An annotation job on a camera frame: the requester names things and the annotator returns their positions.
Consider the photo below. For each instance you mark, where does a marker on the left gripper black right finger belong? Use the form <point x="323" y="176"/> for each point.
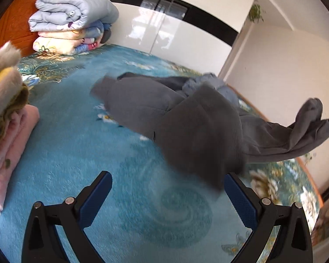
<point x="293" y="241"/>

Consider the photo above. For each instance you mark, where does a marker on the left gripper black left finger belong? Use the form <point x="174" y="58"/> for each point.
<point x="41" y="241"/>

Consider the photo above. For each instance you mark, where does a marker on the grey sweatpants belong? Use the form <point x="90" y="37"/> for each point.
<point x="202" y="134"/>

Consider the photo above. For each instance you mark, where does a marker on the teal floral bed cover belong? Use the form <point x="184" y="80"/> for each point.
<point x="153" y="213"/>

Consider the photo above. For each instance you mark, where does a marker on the green potted plant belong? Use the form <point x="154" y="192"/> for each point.
<point x="255" y="14"/>

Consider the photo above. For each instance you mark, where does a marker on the light blue-grey garment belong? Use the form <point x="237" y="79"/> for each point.
<point x="211" y="80"/>

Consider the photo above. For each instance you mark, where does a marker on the dark charcoal fleece garment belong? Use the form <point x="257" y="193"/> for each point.
<point x="173" y="82"/>

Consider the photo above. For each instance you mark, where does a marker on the white black wardrobe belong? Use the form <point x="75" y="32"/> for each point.
<point x="197" y="34"/>

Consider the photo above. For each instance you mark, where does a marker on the orange wooden headboard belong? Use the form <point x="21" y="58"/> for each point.
<point x="14" y="25"/>

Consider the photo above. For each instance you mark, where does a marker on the light blue folded quilt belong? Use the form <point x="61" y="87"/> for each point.
<point x="65" y="15"/>

